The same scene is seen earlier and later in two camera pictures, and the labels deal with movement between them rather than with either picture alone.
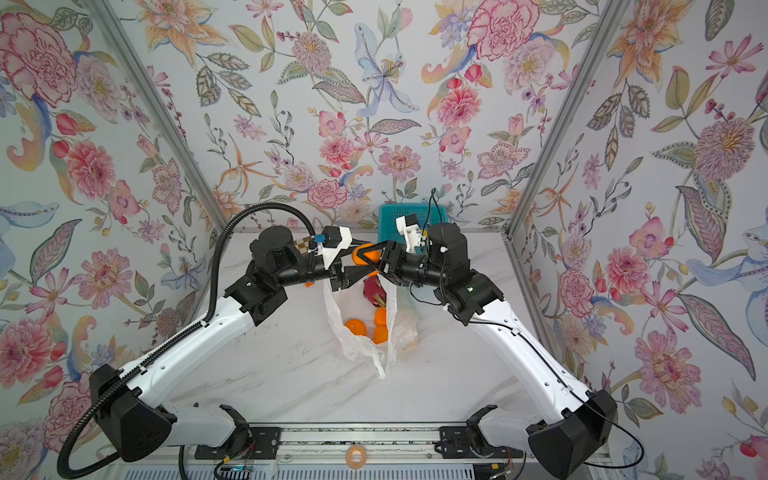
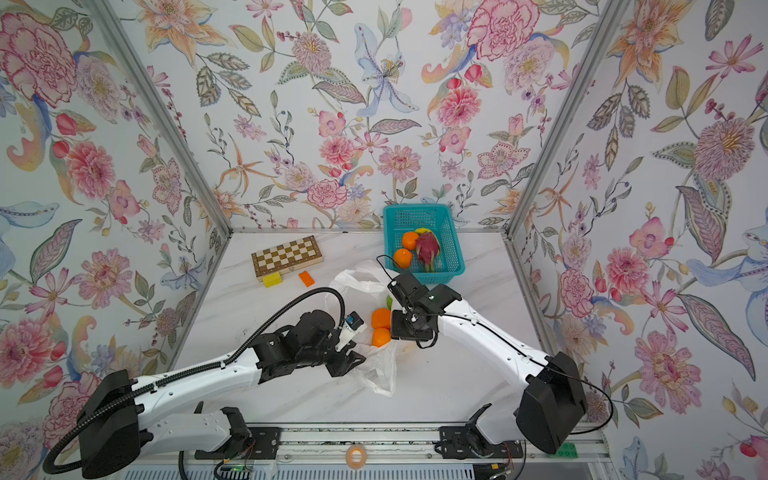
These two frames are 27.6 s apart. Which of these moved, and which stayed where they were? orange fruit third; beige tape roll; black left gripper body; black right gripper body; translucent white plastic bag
Moved: black right gripper body; translucent white plastic bag; black left gripper body
Stayed: beige tape roll; orange fruit third
